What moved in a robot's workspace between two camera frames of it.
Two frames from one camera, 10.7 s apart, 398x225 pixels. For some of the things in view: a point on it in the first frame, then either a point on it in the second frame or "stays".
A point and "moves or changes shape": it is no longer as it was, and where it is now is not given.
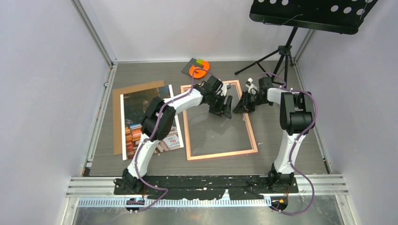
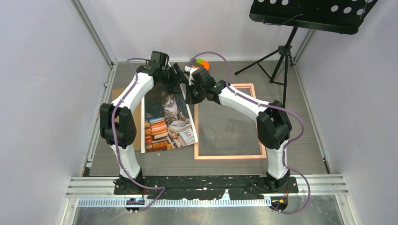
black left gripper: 220,109 to 173,87
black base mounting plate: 189,187 stays
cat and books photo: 133,105 moves or changes shape
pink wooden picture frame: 254,149 to 197,157
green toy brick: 199,61 stays
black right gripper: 239,108 to 189,99
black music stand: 342,16 stays
